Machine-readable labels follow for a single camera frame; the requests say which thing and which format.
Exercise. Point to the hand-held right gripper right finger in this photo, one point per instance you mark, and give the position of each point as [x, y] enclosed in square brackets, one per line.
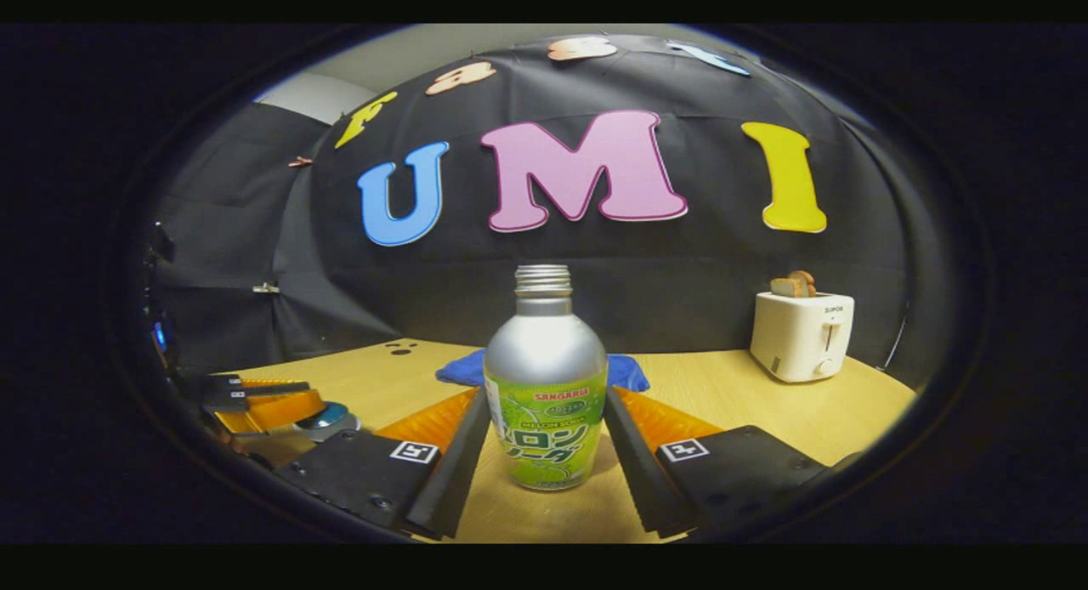
[637, 479]

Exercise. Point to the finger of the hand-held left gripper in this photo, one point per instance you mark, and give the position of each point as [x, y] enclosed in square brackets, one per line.
[276, 410]
[225, 384]

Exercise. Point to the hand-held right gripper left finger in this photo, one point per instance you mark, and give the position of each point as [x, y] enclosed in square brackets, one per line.
[459, 471]

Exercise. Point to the silver green water bottle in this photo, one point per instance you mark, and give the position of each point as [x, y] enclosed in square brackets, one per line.
[544, 352]

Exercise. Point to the blue towel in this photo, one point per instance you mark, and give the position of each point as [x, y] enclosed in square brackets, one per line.
[463, 371]

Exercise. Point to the metal cloth clip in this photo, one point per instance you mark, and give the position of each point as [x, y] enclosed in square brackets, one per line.
[265, 288]

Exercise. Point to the black backdrop cloth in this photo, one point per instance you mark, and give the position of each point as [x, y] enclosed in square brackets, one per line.
[680, 275]

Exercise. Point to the white toaster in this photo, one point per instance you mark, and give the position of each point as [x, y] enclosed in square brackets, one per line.
[799, 335]

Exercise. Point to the bread slice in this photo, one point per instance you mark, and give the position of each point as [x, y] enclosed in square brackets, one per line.
[784, 287]
[806, 278]

